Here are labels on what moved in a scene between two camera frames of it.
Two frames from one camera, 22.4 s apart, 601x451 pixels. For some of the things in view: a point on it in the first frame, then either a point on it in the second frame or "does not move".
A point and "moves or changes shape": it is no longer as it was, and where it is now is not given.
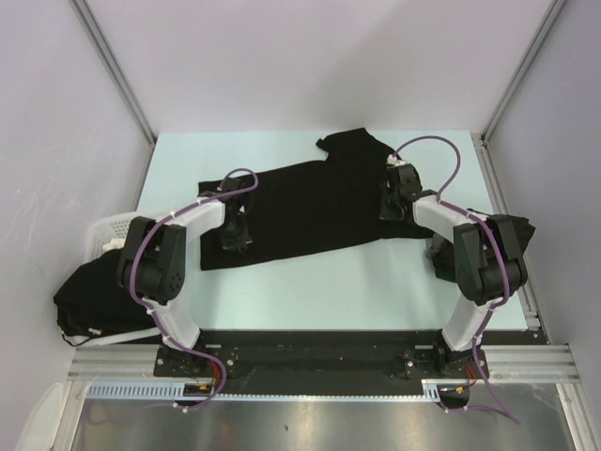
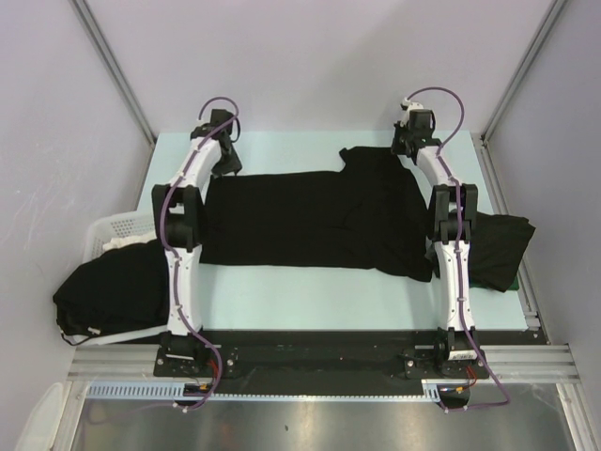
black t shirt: x=316 y=208 moves or changes shape
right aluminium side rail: x=532 y=317 does not move
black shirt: x=90 y=300 does not move
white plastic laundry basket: x=100 y=232 does not move
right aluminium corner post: x=558 y=4 does not move
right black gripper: x=385 y=212 to x=396 y=147
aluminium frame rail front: x=508 y=361 does not move
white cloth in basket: x=114 y=244 does not move
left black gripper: x=240 y=242 to x=233 y=165
